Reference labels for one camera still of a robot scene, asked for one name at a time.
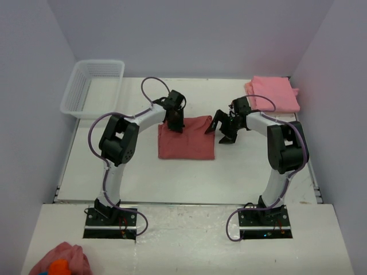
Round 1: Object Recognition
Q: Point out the red polo t shirt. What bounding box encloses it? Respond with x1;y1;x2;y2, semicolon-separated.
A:
158;116;215;160

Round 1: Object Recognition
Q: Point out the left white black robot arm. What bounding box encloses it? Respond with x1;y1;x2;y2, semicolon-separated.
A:
94;90;186;218

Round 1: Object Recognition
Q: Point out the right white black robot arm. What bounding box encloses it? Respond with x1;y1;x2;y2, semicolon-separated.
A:
205;95;309;211

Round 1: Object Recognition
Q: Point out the folded peach t shirt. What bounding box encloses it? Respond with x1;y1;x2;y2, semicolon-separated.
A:
244;81;300;116

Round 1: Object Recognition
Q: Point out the folded pink t shirt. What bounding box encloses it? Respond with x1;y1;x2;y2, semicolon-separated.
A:
248;75;300;113

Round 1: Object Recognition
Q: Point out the white plastic basket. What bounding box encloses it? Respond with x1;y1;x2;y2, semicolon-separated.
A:
60;60;125;119

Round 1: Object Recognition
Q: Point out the crumpled red cloth pile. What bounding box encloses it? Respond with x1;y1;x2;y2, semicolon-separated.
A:
29;242;93;275

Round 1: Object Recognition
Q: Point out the orange blue toy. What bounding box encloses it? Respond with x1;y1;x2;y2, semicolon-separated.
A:
48;259;72;275

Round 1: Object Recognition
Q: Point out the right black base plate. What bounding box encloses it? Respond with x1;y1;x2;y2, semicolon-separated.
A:
238;203;293;240

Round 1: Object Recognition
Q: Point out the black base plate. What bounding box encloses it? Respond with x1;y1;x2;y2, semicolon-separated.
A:
238;203;293;240
83;207;137;241

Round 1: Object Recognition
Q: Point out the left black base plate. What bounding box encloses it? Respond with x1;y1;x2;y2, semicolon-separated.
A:
83;207;137;241

